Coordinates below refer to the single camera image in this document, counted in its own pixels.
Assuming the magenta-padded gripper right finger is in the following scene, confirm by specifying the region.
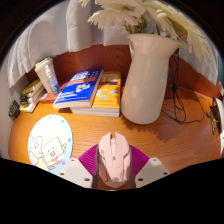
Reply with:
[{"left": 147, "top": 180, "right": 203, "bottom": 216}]
[{"left": 128, "top": 144, "right": 172, "bottom": 189}]

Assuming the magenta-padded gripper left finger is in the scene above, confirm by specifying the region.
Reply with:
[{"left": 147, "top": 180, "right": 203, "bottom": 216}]
[{"left": 57, "top": 144, "right": 100, "bottom": 190}]

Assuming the pink computer mouse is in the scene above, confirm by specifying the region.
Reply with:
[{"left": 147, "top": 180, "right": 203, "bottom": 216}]
[{"left": 97, "top": 131, "right": 132, "bottom": 189}]

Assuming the round cartoon print mouse pad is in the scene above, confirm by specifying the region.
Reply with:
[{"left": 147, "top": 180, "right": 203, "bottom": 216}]
[{"left": 27, "top": 114, "right": 74, "bottom": 176}]

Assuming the black pen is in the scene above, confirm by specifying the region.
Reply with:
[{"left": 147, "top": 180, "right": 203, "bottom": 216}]
[{"left": 206, "top": 106, "right": 218, "bottom": 136}]

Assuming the thick yellow white book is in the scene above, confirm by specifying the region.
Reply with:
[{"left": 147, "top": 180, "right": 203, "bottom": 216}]
[{"left": 19, "top": 96, "right": 43, "bottom": 114}]

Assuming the red-brown flat book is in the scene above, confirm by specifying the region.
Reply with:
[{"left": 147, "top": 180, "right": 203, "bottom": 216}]
[{"left": 37, "top": 83, "right": 69, "bottom": 104}]

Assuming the orange cover book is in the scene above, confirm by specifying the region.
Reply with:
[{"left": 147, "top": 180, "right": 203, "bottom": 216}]
[{"left": 69, "top": 70, "right": 122, "bottom": 118}]

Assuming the white spine book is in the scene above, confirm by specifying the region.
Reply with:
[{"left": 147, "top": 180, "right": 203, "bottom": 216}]
[{"left": 19, "top": 90, "right": 46, "bottom": 107}]

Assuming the white flat device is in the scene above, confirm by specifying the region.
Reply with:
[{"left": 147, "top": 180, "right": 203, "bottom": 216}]
[{"left": 213, "top": 96, "right": 224, "bottom": 158}]

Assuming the blue cover book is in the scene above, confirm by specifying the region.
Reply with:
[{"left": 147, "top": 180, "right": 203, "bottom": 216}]
[{"left": 52, "top": 67, "right": 104, "bottom": 110}]

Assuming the dark green mug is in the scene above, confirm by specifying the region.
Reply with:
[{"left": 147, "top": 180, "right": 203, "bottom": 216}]
[{"left": 8, "top": 99, "right": 22, "bottom": 120}]

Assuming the black spine book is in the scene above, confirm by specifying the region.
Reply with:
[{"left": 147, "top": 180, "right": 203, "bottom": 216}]
[{"left": 19, "top": 88, "right": 45, "bottom": 102}]

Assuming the white pitcher vase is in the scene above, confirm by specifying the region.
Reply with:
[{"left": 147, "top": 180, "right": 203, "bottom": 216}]
[{"left": 120, "top": 33, "right": 185, "bottom": 126}]

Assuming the yellow black cover book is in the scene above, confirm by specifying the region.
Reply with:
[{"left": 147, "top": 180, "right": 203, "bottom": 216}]
[{"left": 21, "top": 78, "right": 44, "bottom": 96}]

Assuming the white curtain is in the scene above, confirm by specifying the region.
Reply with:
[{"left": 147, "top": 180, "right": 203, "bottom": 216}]
[{"left": 6, "top": 0, "right": 221, "bottom": 89}]

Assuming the white flower bouquet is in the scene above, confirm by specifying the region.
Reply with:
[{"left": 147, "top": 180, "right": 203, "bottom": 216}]
[{"left": 78, "top": 0, "right": 214, "bottom": 64}]

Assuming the black cable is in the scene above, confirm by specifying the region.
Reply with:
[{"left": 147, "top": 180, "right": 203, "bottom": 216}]
[{"left": 163, "top": 49, "right": 214, "bottom": 125}]

